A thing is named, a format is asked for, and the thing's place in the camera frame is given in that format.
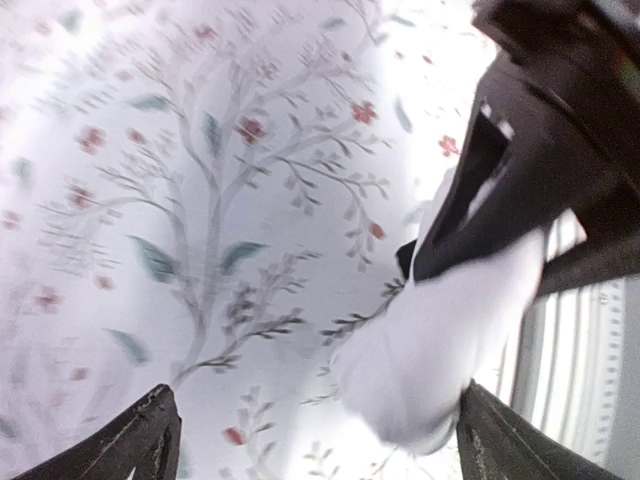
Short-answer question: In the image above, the white underwear black trim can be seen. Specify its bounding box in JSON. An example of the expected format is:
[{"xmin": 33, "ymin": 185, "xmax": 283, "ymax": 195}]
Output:
[{"xmin": 339, "ymin": 164, "xmax": 589, "ymax": 456}]

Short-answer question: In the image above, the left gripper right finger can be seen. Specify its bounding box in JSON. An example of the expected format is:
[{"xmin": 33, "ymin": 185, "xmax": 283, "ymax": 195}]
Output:
[{"xmin": 457, "ymin": 382, "xmax": 618, "ymax": 480}]

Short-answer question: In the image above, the floral patterned table mat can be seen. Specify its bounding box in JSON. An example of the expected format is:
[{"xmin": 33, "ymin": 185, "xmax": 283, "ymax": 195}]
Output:
[{"xmin": 1, "ymin": 1, "xmax": 495, "ymax": 479}]

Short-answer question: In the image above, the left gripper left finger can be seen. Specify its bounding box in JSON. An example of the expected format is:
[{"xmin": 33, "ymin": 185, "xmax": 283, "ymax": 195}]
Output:
[{"xmin": 16, "ymin": 384, "xmax": 181, "ymax": 480}]

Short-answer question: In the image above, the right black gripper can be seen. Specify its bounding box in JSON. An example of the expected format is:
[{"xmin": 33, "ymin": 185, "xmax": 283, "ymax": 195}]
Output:
[{"xmin": 398, "ymin": 1, "xmax": 639, "ymax": 295}]

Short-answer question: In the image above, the aluminium front rail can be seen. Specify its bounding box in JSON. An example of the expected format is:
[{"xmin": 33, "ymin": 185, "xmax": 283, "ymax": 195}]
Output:
[{"xmin": 494, "ymin": 214, "xmax": 640, "ymax": 471}]

